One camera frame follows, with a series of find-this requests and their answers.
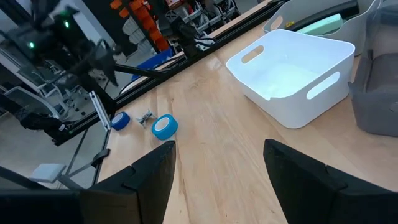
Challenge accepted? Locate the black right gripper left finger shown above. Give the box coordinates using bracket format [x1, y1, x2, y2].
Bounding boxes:
[80, 140, 177, 224]

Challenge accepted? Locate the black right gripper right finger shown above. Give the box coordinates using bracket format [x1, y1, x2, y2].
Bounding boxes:
[262, 138, 398, 224]

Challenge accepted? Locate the dark blue tape roll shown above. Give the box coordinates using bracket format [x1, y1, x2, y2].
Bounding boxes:
[111, 111, 131, 131]

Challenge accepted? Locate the light blue tape roll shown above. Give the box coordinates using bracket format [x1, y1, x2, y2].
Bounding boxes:
[151, 114, 179, 141]

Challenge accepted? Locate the mint green stapler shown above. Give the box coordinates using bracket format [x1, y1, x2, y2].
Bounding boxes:
[295, 13, 345, 36]

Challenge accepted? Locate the blue board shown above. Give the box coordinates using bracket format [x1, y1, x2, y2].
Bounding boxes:
[131, 46, 175, 82]

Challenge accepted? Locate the orange storage bin rack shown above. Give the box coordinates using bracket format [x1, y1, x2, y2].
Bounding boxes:
[109, 0, 171, 52]

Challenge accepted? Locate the grey chair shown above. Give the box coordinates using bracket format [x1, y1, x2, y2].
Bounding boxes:
[0, 84, 68, 121]

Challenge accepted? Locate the white flat floor box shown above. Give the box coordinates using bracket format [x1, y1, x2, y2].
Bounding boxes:
[29, 163, 66, 184]

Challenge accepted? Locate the white plastic bin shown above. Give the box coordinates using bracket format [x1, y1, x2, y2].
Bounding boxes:
[226, 29, 356, 129]

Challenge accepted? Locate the dark translucent plastic bin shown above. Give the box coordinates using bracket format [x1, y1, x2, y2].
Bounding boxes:
[348, 0, 398, 138]

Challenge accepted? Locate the light grey plastic bin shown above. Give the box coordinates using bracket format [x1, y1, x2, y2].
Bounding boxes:
[262, 0, 382, 57]

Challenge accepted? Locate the silver aluminium bracket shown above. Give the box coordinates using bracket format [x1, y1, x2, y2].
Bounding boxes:
[88, 90, 112, 132]

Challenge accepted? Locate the black aluminium table frame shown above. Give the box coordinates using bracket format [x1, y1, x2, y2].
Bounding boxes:
[0, 0, 289, 191]

